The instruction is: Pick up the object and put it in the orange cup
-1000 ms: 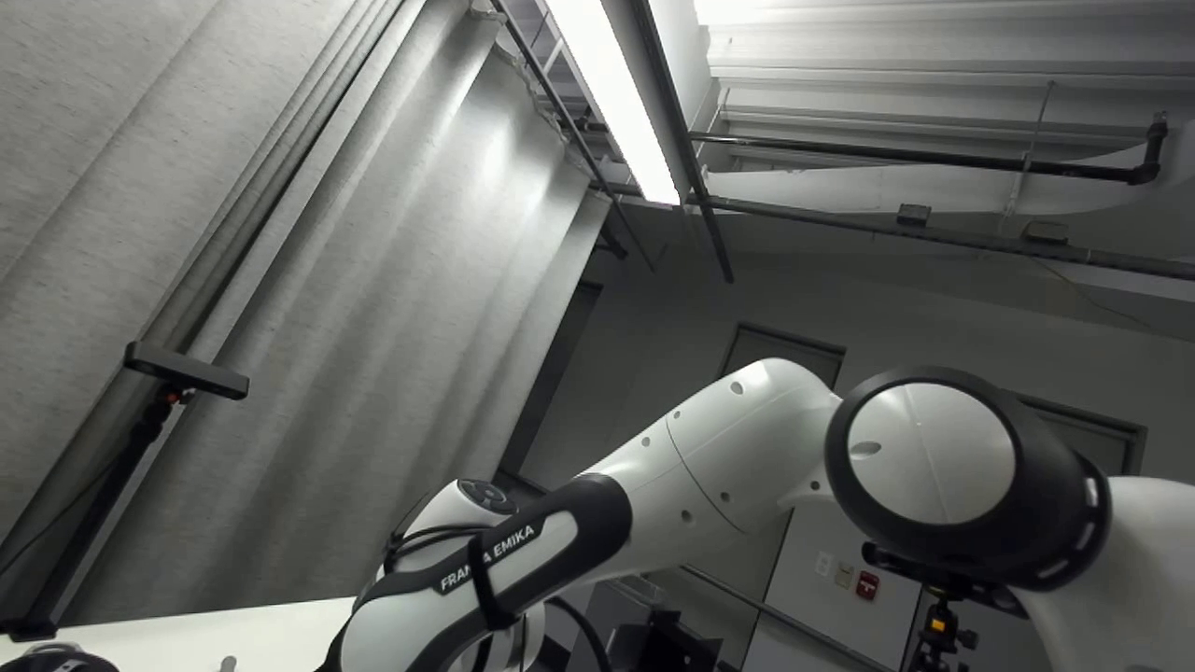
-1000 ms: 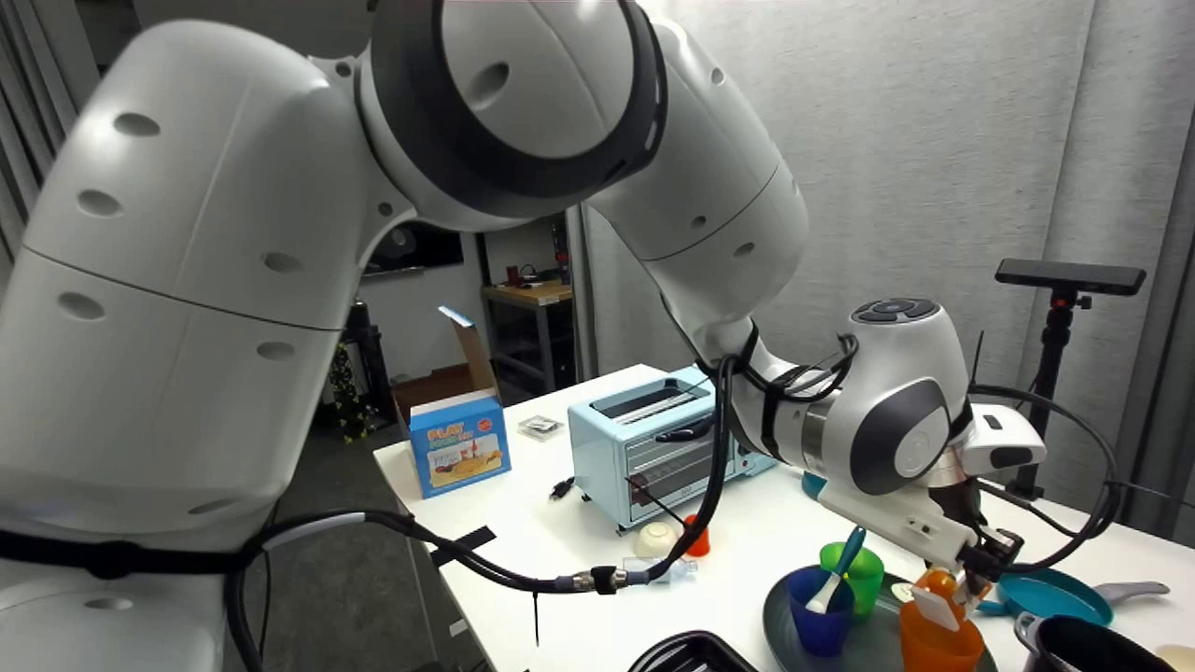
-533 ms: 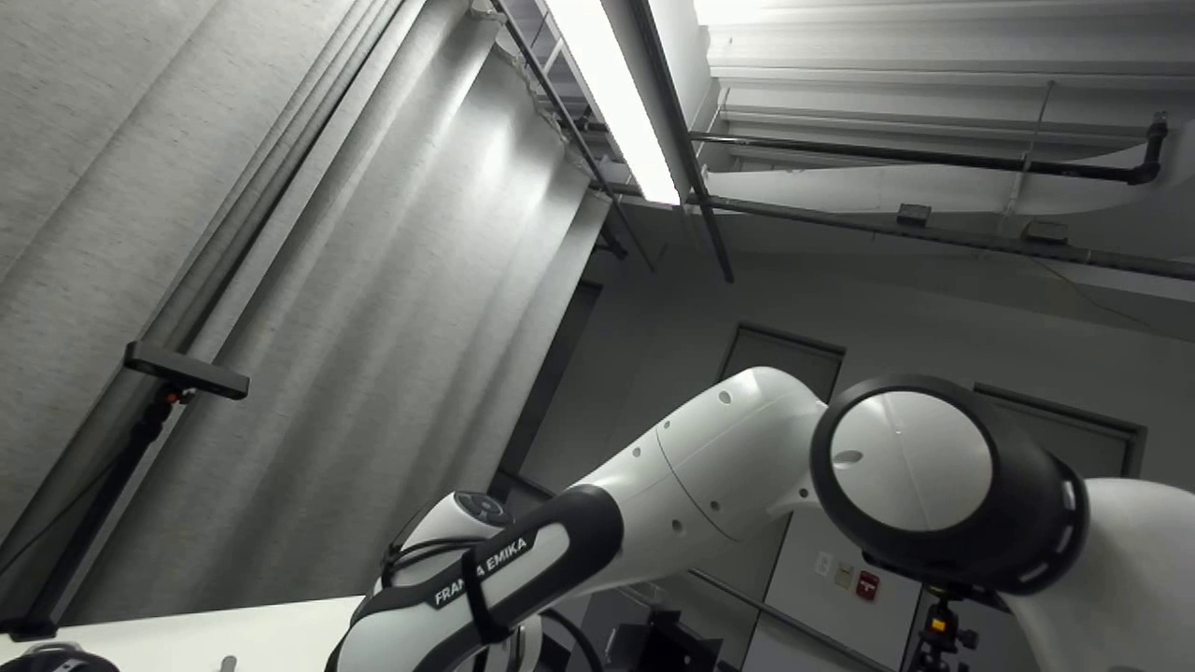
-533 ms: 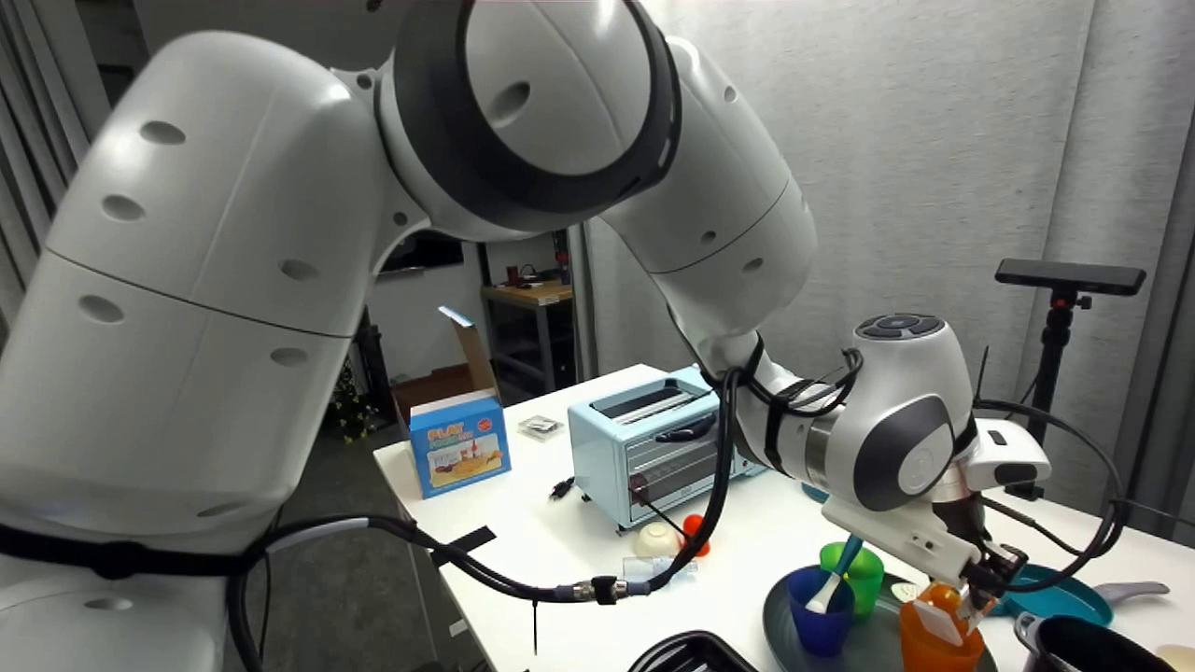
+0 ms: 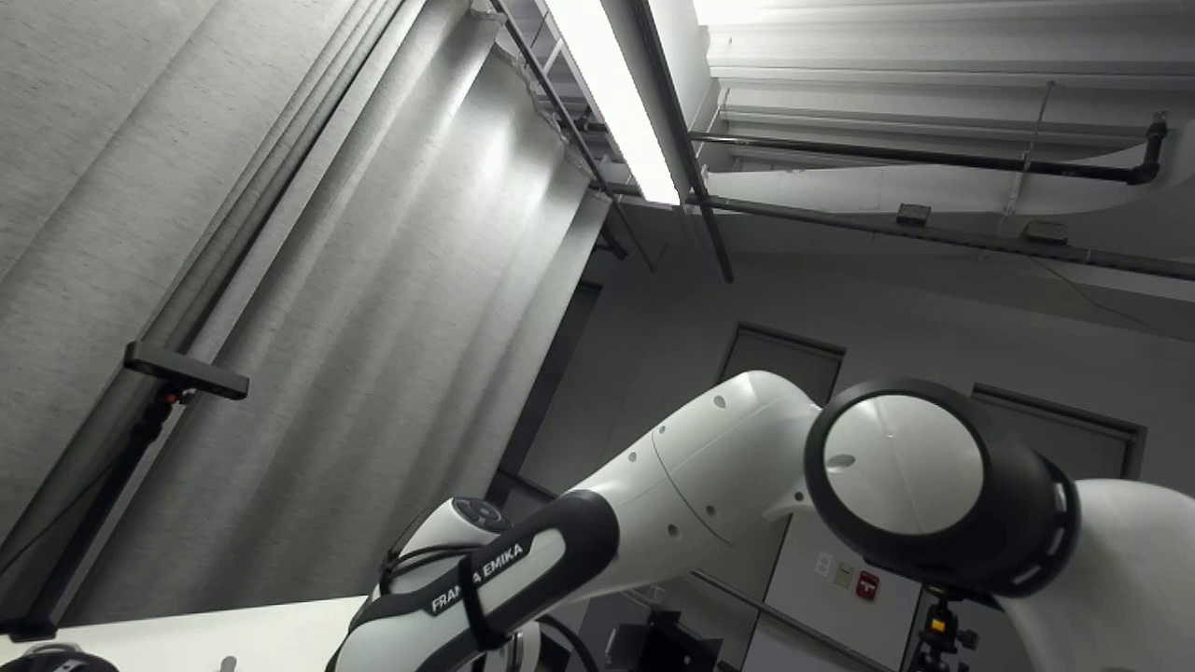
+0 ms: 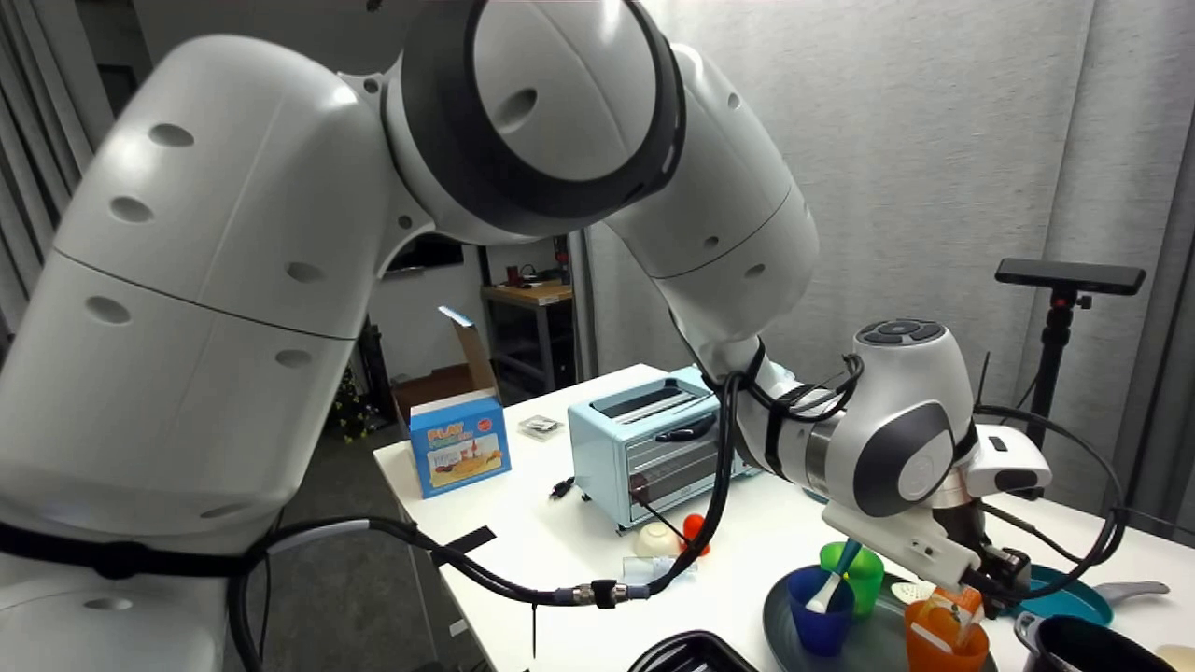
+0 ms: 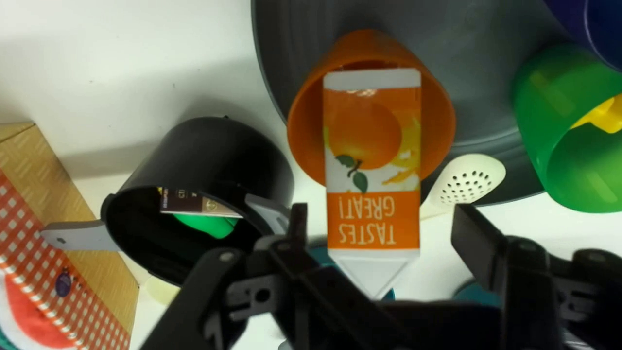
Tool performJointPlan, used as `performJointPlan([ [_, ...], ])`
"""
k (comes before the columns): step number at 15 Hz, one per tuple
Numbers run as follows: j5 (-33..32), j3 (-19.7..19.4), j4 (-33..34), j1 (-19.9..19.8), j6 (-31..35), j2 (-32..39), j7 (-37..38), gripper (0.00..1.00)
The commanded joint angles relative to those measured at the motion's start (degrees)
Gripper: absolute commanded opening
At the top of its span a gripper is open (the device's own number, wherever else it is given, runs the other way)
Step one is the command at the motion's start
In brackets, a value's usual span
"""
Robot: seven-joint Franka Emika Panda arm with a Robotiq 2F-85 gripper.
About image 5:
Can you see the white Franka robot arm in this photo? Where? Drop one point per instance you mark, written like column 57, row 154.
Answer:
column 696, row 488

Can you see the black dome-shaped object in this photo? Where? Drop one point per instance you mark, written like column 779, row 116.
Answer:
column 50, row 661

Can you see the grey curtain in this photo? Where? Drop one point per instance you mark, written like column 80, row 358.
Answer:
column 373, row 375

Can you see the ceiling light strip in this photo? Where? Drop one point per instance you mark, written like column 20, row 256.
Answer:
column 611, row 88

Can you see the black machine block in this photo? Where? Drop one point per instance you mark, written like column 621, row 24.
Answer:
column 665, row 645

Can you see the grey electrical cabinet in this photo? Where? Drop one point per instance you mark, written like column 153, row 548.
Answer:
column 824, row 615

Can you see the black ceiling pipe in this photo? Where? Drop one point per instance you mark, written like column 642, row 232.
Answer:
column 935, row 160

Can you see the black device with orange light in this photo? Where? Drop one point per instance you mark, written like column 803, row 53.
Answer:
column 937, row 630

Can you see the black wall conduit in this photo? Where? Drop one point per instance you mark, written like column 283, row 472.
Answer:
column 993, row 241

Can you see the black camera on stand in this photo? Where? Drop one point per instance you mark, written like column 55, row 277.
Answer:
column 189, row 373

